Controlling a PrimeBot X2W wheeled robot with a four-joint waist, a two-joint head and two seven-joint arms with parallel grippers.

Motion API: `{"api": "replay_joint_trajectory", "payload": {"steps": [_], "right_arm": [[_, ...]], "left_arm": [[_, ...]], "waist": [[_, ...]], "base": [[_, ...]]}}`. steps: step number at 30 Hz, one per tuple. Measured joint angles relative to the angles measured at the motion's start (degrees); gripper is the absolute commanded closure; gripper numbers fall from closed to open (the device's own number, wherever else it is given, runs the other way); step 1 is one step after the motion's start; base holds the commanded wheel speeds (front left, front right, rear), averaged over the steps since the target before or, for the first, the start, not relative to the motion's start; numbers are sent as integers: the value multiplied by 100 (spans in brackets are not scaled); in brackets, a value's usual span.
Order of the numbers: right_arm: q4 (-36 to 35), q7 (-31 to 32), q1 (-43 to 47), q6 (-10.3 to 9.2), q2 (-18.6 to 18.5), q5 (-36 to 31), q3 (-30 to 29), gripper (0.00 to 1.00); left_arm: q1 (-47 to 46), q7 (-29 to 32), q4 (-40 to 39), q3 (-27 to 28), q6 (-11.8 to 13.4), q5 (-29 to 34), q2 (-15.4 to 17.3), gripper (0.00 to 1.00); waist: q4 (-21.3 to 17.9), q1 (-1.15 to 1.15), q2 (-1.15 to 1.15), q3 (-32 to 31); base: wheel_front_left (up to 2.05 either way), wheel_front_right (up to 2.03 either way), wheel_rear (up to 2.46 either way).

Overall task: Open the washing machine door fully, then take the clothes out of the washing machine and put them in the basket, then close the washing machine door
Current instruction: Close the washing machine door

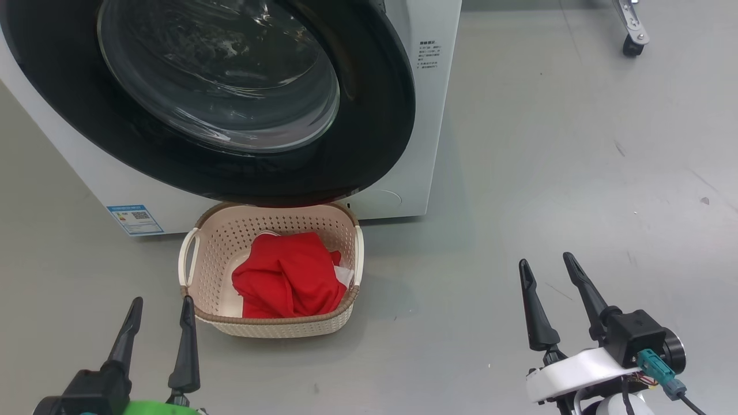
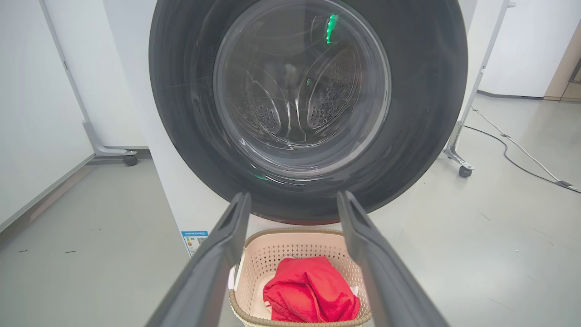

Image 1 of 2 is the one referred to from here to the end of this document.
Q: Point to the red cloth garment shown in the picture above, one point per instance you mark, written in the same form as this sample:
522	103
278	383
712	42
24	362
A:
288	276

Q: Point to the teal camera connector plug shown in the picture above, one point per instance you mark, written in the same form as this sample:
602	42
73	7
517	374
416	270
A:
657	369

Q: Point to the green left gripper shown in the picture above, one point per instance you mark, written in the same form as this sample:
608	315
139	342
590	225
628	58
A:
155	409

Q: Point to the metal bracket with caster wheel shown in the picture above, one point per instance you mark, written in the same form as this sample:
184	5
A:
631	29

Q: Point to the white front-load washing machine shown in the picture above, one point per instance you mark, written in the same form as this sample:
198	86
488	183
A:
432	115

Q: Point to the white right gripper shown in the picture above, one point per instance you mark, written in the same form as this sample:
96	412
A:
571	377

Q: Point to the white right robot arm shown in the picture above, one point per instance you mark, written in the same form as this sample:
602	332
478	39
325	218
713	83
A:
634	406

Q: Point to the cream perforated laundry basket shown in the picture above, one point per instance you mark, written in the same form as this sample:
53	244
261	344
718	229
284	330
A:
230	242

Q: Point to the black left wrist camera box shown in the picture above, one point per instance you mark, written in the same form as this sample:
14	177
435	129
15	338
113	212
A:
86	392

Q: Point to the round glass washer door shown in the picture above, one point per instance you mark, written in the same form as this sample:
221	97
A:
230	86

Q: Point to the blue energy label sticker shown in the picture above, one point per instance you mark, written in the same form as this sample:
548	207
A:
135	220

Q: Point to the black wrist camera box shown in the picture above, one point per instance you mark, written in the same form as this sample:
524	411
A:
634	334
86	392

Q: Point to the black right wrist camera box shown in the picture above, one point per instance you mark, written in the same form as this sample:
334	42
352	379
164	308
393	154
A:
634	334

